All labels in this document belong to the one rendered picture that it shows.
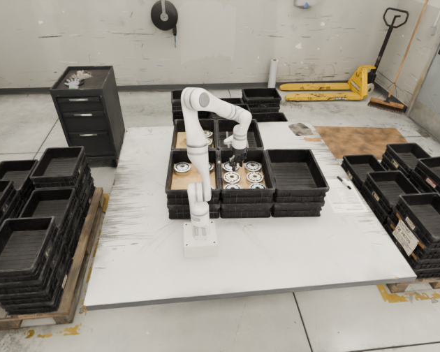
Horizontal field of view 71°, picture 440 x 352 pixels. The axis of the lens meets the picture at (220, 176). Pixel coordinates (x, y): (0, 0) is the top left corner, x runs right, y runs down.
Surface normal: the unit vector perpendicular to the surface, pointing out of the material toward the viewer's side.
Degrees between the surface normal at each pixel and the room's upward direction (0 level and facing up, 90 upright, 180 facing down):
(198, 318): 0
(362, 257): 0
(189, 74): 90
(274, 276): 0
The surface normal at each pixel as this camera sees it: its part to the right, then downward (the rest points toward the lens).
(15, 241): 0.02, -0.78
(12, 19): 0.11, 0.62
